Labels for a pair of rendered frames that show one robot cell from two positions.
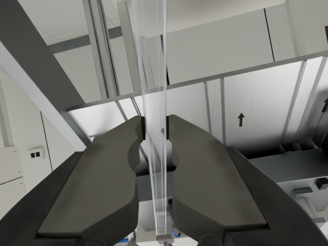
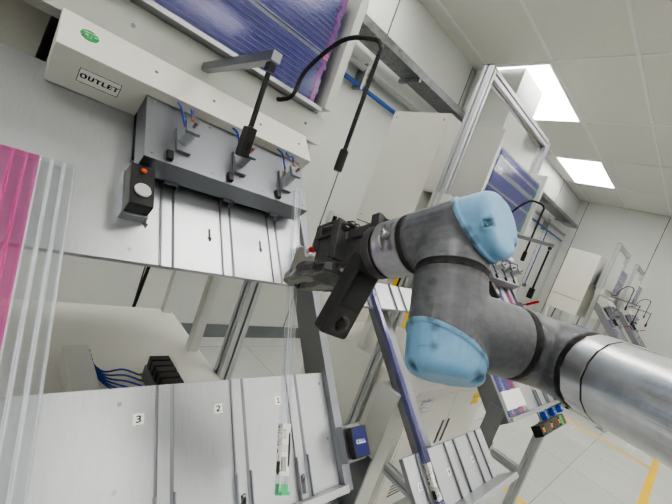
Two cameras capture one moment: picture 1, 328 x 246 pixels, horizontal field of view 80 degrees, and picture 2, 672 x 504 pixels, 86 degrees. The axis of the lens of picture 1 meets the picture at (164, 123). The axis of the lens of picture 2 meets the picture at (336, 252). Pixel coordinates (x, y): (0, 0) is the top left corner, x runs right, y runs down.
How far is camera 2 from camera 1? 0.51 m
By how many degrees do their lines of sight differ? 37
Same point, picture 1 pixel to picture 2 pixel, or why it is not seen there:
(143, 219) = (297, 183)
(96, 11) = (232, 344)
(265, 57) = not seen: outside the picture
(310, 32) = not seen: outside the picture
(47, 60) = (302, 317)
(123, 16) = (197, 336)
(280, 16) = not seen: outside the picture
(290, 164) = (181, 178)
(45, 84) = (310, 306)
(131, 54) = (209, 298)
